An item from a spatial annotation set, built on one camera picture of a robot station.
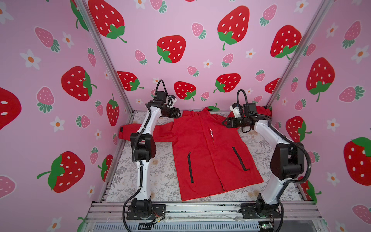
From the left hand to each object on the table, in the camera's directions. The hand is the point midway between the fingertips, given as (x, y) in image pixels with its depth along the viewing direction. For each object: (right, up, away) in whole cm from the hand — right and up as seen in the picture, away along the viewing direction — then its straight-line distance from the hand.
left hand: (177, 114), depth 100 cm
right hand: (+32, -6, -8) cm, 33 cm away
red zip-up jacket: (+23, -27, -7) cm, 37 cm away
